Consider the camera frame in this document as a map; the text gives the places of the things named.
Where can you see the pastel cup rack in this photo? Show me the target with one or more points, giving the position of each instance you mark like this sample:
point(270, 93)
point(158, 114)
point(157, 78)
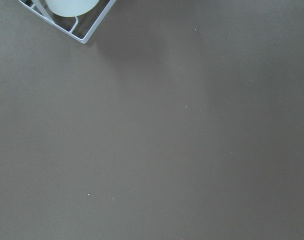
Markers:
point(81, 27)

